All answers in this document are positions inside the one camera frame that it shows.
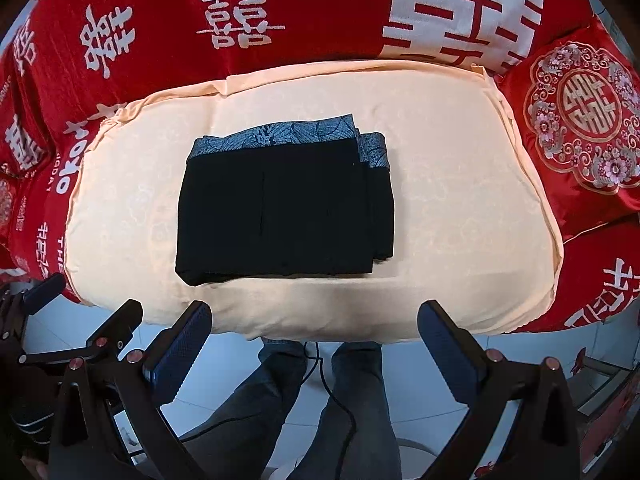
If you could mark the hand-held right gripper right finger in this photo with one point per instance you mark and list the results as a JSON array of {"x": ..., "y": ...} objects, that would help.
[{"x": 450, "y": 355}]

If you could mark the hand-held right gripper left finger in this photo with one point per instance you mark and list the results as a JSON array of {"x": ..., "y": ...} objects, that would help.
[{"x": 182, "y": 355}]

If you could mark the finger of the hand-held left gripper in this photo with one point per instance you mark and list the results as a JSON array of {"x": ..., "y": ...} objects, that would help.
[
  {"x": 120, "y": 325},
  {"x": 45, "y": 290}
]

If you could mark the black pants with patterned waistband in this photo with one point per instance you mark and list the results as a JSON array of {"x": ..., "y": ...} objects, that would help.
[{"x": 280, "y": 210}]

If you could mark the person's left leg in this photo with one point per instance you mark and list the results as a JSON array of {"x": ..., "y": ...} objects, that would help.
[{"x": 260, "y": 400}]

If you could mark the person's leg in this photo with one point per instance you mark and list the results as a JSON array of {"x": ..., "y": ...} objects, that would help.
[
  {"x": 260, "y": 400},
  {"x": 350, "y": 410}
]

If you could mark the person's right leg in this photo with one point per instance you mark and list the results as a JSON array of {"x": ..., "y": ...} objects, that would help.
[{"x": 350, "y": 410}]

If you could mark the cream cushion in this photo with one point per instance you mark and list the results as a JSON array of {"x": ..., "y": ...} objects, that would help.
[{"x": 450, "y": 210}]

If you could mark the red embroidered pillow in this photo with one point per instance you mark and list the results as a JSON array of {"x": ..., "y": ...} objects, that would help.
[{"x": 580, "y": 110}]

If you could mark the red printed blanket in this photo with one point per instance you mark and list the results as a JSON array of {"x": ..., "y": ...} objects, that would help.
[{"x": 310, "y": 15}]

